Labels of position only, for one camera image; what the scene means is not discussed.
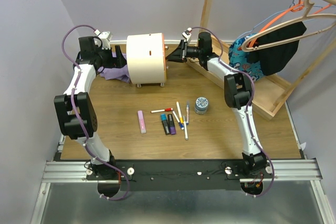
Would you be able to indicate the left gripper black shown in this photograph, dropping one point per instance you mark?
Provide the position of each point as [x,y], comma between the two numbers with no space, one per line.
[118,62]

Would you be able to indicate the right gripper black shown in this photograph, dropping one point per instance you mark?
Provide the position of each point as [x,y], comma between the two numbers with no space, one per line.
[176,55]

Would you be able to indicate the round cream drawer organizer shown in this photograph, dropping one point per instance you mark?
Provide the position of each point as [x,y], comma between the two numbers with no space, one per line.
[146,59]

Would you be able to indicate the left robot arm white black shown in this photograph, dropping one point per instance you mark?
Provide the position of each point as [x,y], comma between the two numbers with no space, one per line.
[75,113]

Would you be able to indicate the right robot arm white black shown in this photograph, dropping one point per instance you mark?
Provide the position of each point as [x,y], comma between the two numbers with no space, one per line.
[238,94]

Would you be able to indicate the purple cloth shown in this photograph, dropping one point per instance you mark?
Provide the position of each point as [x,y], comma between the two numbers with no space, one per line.
[115,73]

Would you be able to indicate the round blue patterned tin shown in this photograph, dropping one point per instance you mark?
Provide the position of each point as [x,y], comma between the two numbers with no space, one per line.
[201,105]

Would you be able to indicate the red capped white marker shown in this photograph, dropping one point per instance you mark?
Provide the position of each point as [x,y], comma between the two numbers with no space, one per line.
[162,110]

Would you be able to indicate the blue capped black highlighter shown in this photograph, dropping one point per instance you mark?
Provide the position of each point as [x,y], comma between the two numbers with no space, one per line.
[165,123]

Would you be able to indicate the blue patterned garment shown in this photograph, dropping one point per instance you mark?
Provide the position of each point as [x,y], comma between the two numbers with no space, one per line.
[238,60]

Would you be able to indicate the pink highlighter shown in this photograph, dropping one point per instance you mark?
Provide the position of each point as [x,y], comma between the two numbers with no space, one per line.
[141,122]

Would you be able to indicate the purple capped black highlighter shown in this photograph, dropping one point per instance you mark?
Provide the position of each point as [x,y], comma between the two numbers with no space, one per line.
[171,124]

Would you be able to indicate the blue patterned pen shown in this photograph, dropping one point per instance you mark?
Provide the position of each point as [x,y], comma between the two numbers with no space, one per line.
[187,112]

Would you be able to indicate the blue capped white marker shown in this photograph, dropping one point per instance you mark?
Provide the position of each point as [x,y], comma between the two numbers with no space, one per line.
[178,120]

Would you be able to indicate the black garment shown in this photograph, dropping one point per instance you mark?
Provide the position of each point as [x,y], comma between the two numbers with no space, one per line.
[274,59]

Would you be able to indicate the wooden clothes rack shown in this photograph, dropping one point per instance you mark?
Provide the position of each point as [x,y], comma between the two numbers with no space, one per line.
[273,91]

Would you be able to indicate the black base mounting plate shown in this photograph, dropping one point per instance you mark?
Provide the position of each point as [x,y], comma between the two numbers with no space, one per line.
[180,175]

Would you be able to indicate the orange plastic hanger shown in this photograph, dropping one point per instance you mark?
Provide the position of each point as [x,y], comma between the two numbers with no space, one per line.
[278,16]

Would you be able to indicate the beige wooden hanger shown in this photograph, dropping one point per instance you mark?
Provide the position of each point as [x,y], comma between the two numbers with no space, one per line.
[288,27]

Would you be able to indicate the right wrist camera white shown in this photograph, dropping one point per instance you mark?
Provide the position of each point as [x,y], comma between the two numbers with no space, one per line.
[186,34]

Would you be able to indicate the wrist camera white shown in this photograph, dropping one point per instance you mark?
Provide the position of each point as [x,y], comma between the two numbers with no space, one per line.
[105,37]
[186,34]

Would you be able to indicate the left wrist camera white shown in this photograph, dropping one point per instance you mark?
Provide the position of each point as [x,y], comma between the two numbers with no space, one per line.
[105,37]

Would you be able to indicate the blue wire hanger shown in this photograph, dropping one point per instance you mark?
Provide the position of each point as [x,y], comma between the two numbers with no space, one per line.
[292,8]

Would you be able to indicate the aluminium frame rail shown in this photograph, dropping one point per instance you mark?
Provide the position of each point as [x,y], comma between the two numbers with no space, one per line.
[294,195]

